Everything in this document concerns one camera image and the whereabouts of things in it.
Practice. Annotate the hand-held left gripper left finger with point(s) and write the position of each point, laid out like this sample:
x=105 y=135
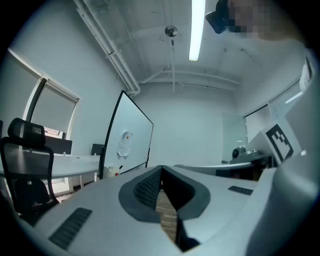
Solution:
x=100 y=220

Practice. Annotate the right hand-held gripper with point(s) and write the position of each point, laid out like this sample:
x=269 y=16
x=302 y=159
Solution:
x=278 y=142

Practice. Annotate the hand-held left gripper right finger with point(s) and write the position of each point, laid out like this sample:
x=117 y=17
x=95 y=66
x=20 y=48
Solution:
x=220 y=207

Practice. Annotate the black-framed whiteboard on stand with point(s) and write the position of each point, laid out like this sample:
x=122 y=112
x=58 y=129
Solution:
x=135 y=135

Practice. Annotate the grey curved desk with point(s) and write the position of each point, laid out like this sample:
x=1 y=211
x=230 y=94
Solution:
x=212 y=166

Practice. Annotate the person's white printed shirt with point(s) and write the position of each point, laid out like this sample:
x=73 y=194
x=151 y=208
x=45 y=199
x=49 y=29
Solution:
x=295 y=200

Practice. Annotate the white office desk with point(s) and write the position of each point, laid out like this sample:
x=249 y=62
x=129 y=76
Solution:
x=75 y=165

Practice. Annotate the short black desk divider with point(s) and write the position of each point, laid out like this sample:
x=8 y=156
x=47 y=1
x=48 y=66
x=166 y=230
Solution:
x=97 y=149

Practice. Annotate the crumpled white paper sheet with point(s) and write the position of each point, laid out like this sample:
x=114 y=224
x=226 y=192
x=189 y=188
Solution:
x=124 y=147

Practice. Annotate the long black desk divider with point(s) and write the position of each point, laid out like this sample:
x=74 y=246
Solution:
x=58 y=145

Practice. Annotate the black mesh office chair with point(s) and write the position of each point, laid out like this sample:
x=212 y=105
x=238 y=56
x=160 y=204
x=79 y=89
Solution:
x=27 y=160

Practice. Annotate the person's head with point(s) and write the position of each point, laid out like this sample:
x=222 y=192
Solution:
x=275 y=27

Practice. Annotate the grey roller blind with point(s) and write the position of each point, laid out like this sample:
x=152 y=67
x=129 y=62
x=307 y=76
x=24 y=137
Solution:
x=53 y=107
x=17 y=87

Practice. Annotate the long ceiling strip light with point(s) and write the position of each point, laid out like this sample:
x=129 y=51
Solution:
x=197 y=30

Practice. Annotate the round metal ceiling fixture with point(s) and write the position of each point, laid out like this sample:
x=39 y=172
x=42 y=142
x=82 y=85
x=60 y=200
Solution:
x=171 y=31

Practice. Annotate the white ceiling pipe bundle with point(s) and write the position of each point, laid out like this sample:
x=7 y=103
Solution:
x=112 y=50

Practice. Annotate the frosted glass wall board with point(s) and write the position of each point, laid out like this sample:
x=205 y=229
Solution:
x=233 y=137

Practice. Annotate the black head-worn camera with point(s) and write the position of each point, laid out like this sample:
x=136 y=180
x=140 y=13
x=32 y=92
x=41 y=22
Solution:
x=218 y=17

